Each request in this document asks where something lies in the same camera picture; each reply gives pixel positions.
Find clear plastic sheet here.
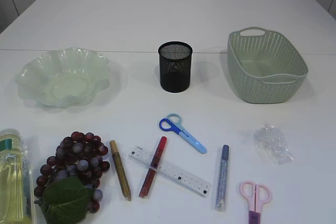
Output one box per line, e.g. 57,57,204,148
253,123,295,165

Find pink scissors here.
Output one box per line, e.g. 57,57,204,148
239,181,272,224

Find red grape bunch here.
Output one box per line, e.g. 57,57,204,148
34,131,110,223

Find yellow liquid plastic bottle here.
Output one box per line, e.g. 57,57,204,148
1,129,33,223

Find black mesh pen holder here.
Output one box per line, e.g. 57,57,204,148
158,41,193,93

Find clear plastic ruler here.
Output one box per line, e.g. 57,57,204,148
129,146,211,197

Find gold glitter pen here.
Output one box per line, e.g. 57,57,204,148
109,140,131,201

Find red glitter pen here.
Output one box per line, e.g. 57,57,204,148
139,136,167,198

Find green wavy glass plate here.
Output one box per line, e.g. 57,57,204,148
15,47,110,108

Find green plastic woven basket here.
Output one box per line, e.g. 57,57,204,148
227,27,308,104

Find silver blue glitter pen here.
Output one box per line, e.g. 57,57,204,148
215,145,229,212

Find blue scissors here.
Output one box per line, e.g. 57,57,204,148
159,113,207,154

